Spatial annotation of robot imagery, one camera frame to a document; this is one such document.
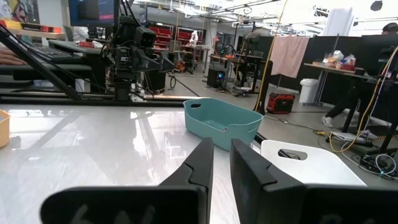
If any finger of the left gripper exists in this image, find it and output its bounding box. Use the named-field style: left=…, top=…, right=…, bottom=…
left=133, top=48, right=162, bottom=74
left=158, top=51, right=175, bottom=73

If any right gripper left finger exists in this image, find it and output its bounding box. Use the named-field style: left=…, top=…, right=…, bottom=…
left=160, top=138, right=215, bottom=224

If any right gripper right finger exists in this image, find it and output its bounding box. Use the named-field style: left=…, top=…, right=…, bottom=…
left=229, top=138, right=307, bottom=224

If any dark grey desk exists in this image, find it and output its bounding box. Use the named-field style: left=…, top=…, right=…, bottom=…
left=0, top=39, right=108, bottom=93

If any red storage bin rack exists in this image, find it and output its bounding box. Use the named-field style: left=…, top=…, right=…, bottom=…
left=147, top=21, right=205, bottom=50

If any small red box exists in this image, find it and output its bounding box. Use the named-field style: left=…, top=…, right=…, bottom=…
left=77, top=40, right=103, bottom=49

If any teal plastic bin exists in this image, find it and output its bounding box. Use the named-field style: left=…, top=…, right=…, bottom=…
left=183, top=97, right=264, bottom=152

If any black computer tower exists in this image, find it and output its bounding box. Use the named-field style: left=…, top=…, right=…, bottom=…
left=207, top=67, right=228, bottom=88

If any monitor with blue screen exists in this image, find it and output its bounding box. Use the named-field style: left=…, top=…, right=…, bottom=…
left=68, top=0, right=119, bottom=27

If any black workbench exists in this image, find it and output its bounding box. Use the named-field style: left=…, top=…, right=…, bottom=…
left=210, top=52, right=265, bottom=94

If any black computer keyboard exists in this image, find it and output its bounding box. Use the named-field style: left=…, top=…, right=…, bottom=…
left=27, top=45, right=75, bottom=63

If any white plastic bin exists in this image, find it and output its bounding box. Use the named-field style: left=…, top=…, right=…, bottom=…
left=260, top=139, right=368, bottom=187

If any red and black generator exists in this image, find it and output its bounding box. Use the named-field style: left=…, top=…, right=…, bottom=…
left=266, top=92, right=295, bottom=114

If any light wooden shelf board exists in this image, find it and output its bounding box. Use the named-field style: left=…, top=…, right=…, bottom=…
left=0, top=18, right=68, bottom=40

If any person's hand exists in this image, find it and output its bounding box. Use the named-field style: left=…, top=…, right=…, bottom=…
left=0, top=48, right=28, bottom=66

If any white trash can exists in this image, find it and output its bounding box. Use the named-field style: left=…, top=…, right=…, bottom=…
left=299, top=78, right=320, bottom=105

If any black floor power strip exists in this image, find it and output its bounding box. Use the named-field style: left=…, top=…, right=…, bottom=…
left=360, top=154, right=398, bottom=180

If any pink hanging cloth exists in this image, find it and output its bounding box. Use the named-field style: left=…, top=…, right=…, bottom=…
left=269, top=35, right=310, bottom=78

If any person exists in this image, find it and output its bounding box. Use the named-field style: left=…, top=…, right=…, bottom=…
left=322, top=22, right=398, bottom=128

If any yellow plastic bin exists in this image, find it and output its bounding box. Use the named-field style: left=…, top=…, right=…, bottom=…
left=0, top=109, right=12, bottom=149

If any black partition panel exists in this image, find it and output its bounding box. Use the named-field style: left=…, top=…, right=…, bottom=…
left=307, top=34, right=398, bottom=105

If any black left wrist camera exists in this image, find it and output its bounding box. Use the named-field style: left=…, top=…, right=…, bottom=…
left=134, top=26, right=157, bottom=47

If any black diagonal frame strut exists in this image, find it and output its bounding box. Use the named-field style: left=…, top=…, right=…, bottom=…
left=0, top=24, right=83, bottom=101

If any black stand post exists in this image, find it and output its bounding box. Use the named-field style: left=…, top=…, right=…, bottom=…
left=257, top=60, right=274, bottom=116

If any yellow extension cable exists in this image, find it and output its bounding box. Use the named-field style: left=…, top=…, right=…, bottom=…
left=328, top=46, right=398, bottom=153

